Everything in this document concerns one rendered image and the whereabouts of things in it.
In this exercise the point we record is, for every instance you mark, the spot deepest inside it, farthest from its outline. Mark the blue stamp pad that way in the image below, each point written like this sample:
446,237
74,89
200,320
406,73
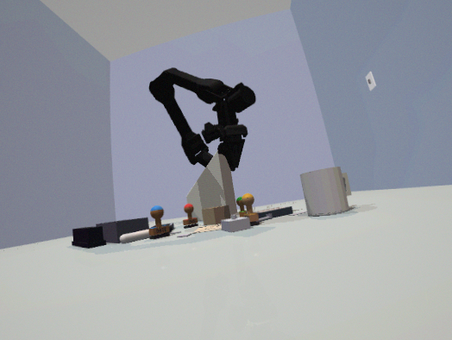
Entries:
276,212

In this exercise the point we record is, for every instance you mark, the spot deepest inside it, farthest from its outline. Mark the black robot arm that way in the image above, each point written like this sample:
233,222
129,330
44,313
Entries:
237,99

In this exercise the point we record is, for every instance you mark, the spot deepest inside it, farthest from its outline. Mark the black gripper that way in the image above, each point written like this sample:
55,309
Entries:
231,140

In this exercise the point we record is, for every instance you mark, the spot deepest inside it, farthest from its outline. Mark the white mug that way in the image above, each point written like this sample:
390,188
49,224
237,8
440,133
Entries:
325,191

